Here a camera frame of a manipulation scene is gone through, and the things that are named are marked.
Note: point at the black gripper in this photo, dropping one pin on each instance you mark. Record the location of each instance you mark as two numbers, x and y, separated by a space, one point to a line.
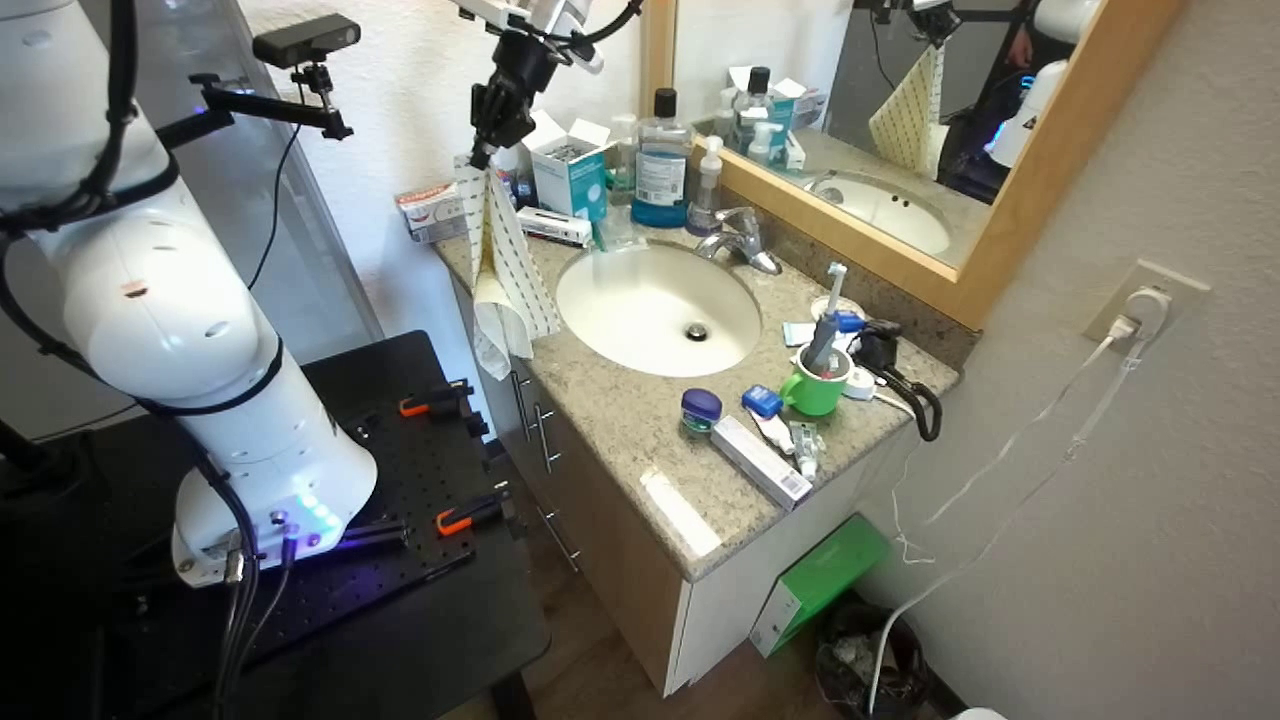
501 107

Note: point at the white striped towel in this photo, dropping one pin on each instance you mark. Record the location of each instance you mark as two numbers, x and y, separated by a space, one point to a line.
510 299

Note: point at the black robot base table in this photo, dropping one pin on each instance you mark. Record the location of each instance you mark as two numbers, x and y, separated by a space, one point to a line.
418 605

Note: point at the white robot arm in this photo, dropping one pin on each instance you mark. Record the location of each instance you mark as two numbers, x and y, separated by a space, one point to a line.
154 300

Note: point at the open white box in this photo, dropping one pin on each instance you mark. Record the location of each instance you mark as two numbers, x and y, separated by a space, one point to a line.
568 168

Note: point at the blue mouthwash bottle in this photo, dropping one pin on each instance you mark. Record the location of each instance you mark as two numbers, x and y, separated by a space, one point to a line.
663 165

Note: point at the small clear soap bottle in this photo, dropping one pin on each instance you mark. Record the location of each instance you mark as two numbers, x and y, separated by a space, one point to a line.
700 203

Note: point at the white sink basin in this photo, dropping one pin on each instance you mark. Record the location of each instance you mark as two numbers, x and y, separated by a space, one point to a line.
663 308

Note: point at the chrome faucet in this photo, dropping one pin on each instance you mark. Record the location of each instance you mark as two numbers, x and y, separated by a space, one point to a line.
743 239

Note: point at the orange clamp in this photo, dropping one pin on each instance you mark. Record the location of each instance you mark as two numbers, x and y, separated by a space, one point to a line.
437 402
474 514

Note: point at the vanity cabinet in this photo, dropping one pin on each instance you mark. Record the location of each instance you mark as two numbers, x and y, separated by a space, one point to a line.
672 543

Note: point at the blue capped deodorant stick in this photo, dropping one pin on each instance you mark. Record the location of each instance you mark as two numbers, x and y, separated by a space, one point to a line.
699 410

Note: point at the blue floss container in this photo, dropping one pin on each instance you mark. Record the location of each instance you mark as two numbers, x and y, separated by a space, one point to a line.
761 402

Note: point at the long white box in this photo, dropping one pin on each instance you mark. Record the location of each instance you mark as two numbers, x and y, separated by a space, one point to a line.
756 463

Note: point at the electric toothbrush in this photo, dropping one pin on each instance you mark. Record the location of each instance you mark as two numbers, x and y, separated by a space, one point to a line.
824 323

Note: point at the orange clamp lower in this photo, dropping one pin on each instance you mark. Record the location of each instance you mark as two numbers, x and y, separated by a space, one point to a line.
474 514

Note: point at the green cup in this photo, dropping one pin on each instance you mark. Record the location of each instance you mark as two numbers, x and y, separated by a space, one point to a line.
817 387

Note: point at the white toothpaste tube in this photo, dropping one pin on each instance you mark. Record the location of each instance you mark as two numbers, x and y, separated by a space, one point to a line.
793 446

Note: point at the wood framed mirror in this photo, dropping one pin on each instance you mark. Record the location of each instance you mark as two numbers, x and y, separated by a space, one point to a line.
987 240

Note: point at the black razor charger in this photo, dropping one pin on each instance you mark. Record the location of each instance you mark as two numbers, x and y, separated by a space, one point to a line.
878 355

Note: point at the green white box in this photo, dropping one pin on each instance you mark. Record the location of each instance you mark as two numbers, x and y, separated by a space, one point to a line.
815 581

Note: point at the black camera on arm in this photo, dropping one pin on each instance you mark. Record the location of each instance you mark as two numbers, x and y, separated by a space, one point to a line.
304 41

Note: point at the white wall outlet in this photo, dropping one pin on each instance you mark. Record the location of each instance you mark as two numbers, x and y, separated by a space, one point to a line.
1150 299

